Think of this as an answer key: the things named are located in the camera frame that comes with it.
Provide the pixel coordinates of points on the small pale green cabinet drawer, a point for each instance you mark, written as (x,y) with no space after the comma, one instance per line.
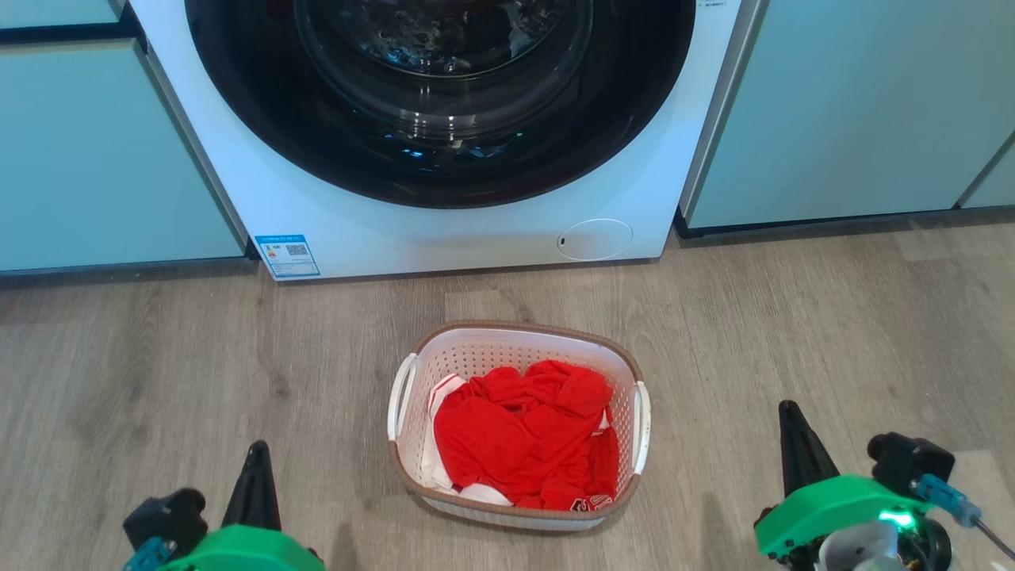
(55,11)

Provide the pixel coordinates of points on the blue energy label sticker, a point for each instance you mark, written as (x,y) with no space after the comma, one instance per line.
(287,256)

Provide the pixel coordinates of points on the round white filter cover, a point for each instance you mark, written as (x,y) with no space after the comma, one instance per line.
(595,239)

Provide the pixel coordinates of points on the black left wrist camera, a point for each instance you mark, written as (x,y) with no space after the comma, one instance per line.
(166,515)

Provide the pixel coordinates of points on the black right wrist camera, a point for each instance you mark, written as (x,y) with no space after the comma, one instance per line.
(908,460)

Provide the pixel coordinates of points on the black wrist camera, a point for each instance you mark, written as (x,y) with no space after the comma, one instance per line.
(908,460)
(166,515)

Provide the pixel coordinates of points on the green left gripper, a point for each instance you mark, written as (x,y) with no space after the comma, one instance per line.
(238,551)

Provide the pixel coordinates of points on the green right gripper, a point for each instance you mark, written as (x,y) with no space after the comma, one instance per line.
(833,503)

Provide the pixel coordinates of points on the white perforated laundry basket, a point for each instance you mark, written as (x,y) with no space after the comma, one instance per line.
(492,345)

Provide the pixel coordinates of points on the narrow pale green cabinet door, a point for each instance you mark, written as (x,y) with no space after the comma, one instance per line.
(995,182)

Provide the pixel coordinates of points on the red garment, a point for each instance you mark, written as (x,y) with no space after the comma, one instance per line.
(515,436)

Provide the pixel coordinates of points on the blue left wrist connector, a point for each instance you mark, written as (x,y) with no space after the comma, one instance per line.
(147,555)

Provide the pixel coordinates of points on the white garment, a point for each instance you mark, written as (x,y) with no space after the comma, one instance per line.
(434,468)

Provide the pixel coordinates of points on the white front-load washing machine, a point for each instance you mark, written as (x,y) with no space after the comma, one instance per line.
(238,174)

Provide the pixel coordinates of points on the white grey right arm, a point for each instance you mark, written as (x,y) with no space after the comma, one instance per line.
(860,551)

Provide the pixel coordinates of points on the dark round washer door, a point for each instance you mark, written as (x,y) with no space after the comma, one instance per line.
(254,119)

